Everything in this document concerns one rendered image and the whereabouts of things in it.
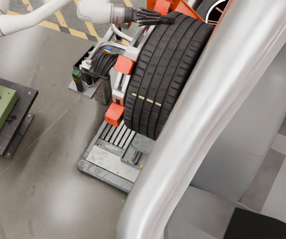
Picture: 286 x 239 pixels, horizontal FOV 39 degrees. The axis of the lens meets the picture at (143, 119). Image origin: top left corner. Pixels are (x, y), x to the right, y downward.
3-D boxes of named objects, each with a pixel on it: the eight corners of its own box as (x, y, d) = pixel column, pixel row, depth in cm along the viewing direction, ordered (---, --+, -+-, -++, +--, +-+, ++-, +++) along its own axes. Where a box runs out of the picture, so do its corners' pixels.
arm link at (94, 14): (111, 13, 176) (112, -9, 183) (75, 9, 175) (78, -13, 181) (109, 30, 186) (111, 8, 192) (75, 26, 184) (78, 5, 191)
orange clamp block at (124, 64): (133, 75, 188) (128, 75, 179) (118, 69, 189) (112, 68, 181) (138, 61, 187) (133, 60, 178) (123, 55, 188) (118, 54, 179)
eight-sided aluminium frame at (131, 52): (125, 132, 227) (121, 81, 178) (115, 127, 228) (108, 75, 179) (165, 60, 249) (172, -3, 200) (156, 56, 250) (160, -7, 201)
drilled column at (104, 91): (106, 105, 300) (101, 74, 262) (94, 99, 302) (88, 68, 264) (112, 94, 304) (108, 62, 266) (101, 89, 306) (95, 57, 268)
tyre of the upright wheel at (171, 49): (223, 25, 228) (182, 127, 250) (185, 10, 233) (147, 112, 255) (205, 27, 167) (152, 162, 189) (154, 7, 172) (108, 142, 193)
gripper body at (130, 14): (123, 15, 190) (142, 18, 190) (122, 26, 184) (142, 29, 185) (124, 2, 184) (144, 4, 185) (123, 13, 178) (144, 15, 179)
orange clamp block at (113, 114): (126, 113, 206) (118, 127, 202) (112, 107, 207) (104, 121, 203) (126, 106, 199) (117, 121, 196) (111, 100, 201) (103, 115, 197)
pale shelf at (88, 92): (91, 99, 254) (91, 97, 251) (68, 89, 257) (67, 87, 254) (122, 50, 271) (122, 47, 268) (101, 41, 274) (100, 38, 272)
